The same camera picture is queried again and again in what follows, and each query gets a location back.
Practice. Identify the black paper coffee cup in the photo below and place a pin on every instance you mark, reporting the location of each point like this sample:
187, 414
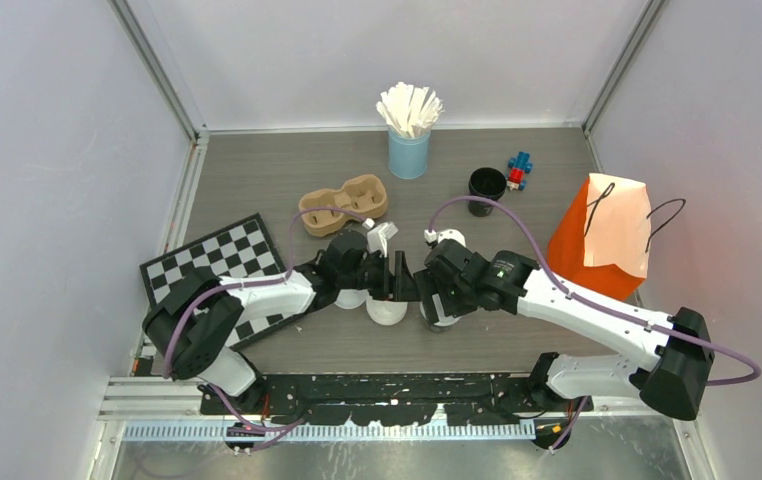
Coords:
435, 319

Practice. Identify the black white checkerboard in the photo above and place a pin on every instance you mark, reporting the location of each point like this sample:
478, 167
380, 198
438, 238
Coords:
242, 249

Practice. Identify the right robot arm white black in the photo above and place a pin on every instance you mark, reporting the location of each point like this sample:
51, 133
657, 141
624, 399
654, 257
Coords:
661, 359

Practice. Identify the brown cardboard cup carrier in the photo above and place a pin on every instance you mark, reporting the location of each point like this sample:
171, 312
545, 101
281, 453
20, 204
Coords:
364, 195

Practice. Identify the white lid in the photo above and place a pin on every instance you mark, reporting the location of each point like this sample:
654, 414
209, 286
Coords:
349, 299

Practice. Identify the blue red toy blocks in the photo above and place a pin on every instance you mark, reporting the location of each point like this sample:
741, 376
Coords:
519, 167

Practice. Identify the blue cylindrical holder cup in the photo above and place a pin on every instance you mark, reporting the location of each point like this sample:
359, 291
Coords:
407, 157

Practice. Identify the orange paper takeout bag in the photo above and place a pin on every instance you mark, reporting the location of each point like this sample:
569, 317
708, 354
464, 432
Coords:
603, 241

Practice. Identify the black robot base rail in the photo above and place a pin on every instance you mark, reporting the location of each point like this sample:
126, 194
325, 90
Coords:
467, 399

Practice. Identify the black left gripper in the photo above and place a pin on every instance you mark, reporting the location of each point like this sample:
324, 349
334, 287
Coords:
399, 284

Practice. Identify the stack of white lids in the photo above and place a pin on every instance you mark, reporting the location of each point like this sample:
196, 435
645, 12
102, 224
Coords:
386, 313

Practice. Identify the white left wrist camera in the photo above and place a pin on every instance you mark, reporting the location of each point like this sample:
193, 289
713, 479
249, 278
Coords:
378, 236

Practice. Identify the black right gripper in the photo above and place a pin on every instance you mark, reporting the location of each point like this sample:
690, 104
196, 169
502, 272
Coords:
429, 283

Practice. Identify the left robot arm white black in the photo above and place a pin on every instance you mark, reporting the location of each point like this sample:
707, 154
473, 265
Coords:
191, 326

